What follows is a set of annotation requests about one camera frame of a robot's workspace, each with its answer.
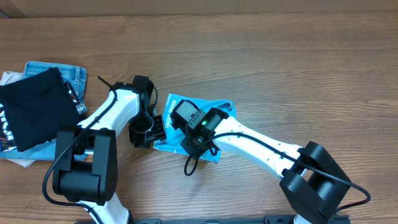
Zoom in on light blue printed t-shirt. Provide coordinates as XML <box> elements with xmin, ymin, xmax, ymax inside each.
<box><xmin>154</xmin><ymin>94</ymin><xmax>236</xmax><ymax>162</ymax></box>

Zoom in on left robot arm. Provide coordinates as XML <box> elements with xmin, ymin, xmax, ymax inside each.
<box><xmin>42</xmin><ymin>77</ymin><xmax>166</xmax><ymax>223</ymax></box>

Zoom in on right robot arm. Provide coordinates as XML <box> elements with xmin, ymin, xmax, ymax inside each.
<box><xmin>171</xmin><ymin>103</ymin><xmax>351</xmax><ymax>223</ymax></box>

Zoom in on folded blue jeans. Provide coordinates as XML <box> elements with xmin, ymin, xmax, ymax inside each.
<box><xmin>1</xmin><ymin>61</ymin><xmax>87</xmax><ymax>161</ymax></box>

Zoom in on folded black garment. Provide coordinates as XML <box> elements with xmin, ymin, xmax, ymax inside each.
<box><xmin>1</xmin><ymin>68</ymin><xmax>80</xmax><ymax>152</ymax></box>

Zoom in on folded beige garment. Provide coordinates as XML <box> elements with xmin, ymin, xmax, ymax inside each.
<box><xmin>1</xmin><ymin>71</ymin><xmax>34</xmax><ymax>167</ymax></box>

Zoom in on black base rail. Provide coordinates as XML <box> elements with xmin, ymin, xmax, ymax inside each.
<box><xmin>74</xmin><ymin>214</ymin><xmax>351</xmax><ymax>224</ymax></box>

